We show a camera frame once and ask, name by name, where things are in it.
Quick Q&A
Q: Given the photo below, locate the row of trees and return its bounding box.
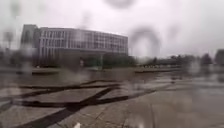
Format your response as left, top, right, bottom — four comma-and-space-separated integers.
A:
102, 52, 214, 68

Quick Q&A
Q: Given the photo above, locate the wet grey paved plaza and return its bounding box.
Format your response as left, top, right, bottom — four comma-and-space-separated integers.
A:
0, 67, 224, 128

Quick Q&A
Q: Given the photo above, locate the large grey curved building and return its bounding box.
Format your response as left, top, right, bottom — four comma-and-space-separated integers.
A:
19, 23, 130, 67

